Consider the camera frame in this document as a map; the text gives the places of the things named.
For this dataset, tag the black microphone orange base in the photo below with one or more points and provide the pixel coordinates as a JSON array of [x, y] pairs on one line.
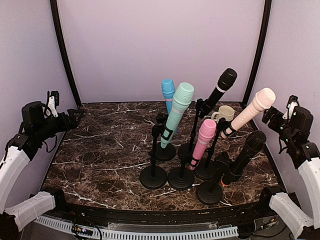
[[253, 145]]

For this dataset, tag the white slotted cable duct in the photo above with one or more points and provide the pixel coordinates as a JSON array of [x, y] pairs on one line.
[[105, 233]]

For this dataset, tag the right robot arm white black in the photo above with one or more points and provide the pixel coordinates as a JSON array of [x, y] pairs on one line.
[[294, 128]]

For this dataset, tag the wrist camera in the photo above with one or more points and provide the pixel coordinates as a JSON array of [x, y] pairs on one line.
[[291, 104], [53, 99]]

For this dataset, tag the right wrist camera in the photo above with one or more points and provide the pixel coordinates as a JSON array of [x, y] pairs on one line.
[[291, 104]]

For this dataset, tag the black mic stand blue mic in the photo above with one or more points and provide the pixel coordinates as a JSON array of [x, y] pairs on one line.
[[167, 153]]

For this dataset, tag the mint green microphone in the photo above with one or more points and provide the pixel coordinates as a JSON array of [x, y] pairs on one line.
[[182, 98]]

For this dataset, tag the right black frame post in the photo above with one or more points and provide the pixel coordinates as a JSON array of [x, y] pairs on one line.
[[258, 52]]

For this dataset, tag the left black frame post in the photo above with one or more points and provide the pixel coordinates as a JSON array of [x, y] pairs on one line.
[[63, 51]]

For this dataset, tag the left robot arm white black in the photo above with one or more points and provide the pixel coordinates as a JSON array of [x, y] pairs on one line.
[[39, 123]]

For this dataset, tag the blue microphone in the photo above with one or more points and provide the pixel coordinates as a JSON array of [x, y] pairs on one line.
[[168, 91]]

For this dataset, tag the black frame post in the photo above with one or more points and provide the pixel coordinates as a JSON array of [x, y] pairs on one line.
[[63, 51], [258, 52]]

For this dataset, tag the cream pink microphone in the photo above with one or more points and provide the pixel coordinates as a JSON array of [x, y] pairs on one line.
[[262, 101]]

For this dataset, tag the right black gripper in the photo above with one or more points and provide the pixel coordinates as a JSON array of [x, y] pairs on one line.
[[272, 110]]

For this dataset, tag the black mic stand cream mic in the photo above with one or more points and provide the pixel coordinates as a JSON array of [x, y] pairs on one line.
[[205, 170]]

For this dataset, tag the beige mug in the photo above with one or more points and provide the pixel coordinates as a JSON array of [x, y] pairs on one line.
[[224, 111]]

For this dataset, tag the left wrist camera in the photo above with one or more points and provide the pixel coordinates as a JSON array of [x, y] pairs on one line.
[[53, 99]]

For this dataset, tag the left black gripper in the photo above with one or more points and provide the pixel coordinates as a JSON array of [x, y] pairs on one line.
[[67, 126]]

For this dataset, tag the black front table rail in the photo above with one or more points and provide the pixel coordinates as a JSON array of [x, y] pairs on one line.
[[237, 215]]

